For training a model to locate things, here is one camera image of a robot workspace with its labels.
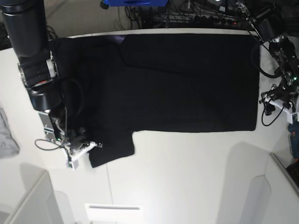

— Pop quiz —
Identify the grey cloth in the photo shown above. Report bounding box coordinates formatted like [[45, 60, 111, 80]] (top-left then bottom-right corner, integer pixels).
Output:
[[0, 108, 20, 159]]

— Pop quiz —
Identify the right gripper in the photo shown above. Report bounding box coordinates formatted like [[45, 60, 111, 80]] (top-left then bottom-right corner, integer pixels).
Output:
[[62, 127, 103, 163]]

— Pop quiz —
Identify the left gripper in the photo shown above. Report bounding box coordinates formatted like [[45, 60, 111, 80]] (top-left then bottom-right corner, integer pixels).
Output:
[[259, 84, 299, 116]]

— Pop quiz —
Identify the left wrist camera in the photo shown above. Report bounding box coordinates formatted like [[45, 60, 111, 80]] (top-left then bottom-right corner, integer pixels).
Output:
[[288, 112, 299, 124]]

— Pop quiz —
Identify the blue glue gun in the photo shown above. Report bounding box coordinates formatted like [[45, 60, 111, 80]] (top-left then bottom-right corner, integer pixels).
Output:
[[288, 122, 299, 161]]

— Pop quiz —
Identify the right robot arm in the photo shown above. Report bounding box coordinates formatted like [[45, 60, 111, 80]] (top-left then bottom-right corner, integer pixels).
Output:
[[0, 0, 102, 169]]

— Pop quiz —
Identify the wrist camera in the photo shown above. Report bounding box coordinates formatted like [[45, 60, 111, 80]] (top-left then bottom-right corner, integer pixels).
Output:
[[66, 160, 79, 171], [288, 112, 299, 124]]

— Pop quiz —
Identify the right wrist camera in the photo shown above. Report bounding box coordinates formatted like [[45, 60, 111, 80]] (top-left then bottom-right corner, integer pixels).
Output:
[[66, 160, 79, 171]]

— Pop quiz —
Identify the black power strip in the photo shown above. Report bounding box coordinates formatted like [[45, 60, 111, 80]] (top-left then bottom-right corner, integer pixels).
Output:
[[192, 15, 238, 26]]

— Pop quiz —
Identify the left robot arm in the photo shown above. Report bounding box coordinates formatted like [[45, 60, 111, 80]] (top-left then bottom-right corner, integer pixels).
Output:
[[236, 0, 299, 116]]

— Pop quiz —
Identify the black keyboard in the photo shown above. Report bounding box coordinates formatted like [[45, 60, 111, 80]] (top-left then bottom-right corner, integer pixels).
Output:
[[286, 162, 299, 186]]

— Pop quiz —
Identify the blue box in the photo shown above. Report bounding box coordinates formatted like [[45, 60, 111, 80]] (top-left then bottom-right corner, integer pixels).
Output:
[[104, 0, 168, 7]]

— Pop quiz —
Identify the black T-shirt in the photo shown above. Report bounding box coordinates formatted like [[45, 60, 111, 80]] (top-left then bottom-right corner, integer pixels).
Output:
[[49, 34, 260, 168]]

